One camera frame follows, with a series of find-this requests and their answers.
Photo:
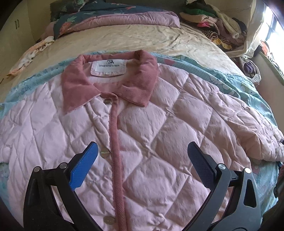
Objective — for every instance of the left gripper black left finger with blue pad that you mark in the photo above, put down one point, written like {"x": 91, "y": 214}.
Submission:
{"x": 51, "y": 202}

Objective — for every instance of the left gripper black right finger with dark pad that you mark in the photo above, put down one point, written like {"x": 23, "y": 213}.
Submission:
{"x": 232, "y": 203}

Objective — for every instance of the pink quilted jacket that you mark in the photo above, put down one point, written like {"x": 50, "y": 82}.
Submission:
{"x": 142, "y": 113}

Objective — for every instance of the bag with purple clothes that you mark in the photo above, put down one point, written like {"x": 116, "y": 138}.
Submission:
{"x": 250, "y": 70}

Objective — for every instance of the colourful clothes on windowsill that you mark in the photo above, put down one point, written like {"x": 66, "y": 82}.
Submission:
{"x": 263, "y": 50}

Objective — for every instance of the pile of assorted clothes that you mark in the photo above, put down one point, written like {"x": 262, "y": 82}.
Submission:
{"x": 225, "y": 32}

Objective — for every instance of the light blue cartoon blanket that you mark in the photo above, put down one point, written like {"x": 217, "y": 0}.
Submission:
{"x": 265, "y": 173}

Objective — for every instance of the peach white patterned cloth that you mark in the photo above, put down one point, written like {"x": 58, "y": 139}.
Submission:
{"x": 29, "y": 55}

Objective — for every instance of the beige bed sheet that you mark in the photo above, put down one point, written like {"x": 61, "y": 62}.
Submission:
{"x": 168, "y": 41}

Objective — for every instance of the white sheer curtain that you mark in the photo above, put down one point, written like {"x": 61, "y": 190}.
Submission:
{"x": 253, "y": 33}

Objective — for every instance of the dark floral pink quilt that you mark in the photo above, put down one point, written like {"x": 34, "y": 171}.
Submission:
{"x": 73, "y": 16}

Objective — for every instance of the cream wardrobe with handles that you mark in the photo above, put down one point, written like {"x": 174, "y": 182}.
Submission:
{"x": 16, "y": 37}

